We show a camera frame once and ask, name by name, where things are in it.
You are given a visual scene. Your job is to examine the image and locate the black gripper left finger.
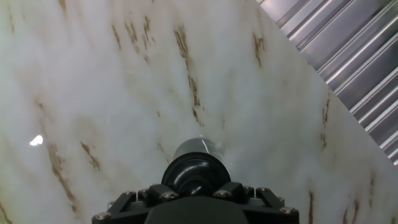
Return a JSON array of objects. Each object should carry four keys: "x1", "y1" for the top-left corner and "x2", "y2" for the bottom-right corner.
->
[{"x1": 91, "y1": 183, "x2": 187, "y2": 224}]

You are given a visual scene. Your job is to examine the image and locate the white marble pattern sheet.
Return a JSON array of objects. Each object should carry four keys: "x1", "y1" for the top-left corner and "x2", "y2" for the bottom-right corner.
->
[{"x1": 0, "y1": 0, "x2": 398, "y2": 224}]

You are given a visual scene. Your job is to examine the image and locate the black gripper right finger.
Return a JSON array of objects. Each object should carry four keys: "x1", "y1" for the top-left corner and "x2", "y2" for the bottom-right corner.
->
[{"x1": 213, "y1": 182, "x2": 300, "y2": 224}]

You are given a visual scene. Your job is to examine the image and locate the clear glass jar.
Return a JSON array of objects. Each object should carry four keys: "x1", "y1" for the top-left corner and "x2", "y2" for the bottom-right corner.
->
[{"x1": 172, "y1": 138, "x2": 225, "y2": 163}]

